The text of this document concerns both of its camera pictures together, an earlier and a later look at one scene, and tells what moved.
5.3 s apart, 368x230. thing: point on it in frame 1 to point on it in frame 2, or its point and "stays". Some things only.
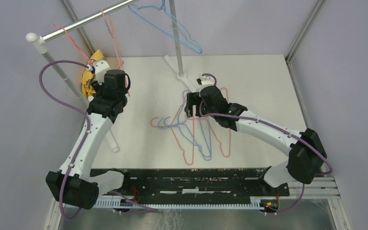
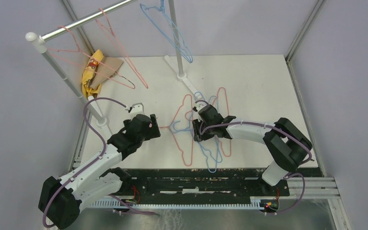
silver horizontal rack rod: x=63 y=30 stays
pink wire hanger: x=66 y=34 to x=51 y=51
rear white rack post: x=181 y=76 stays
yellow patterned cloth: x=89 y=76 stays
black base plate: x=166 y=183 stays
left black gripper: x=97 y=88 to x=153 y=132
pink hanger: x=109 y=21 to x=110 y=30
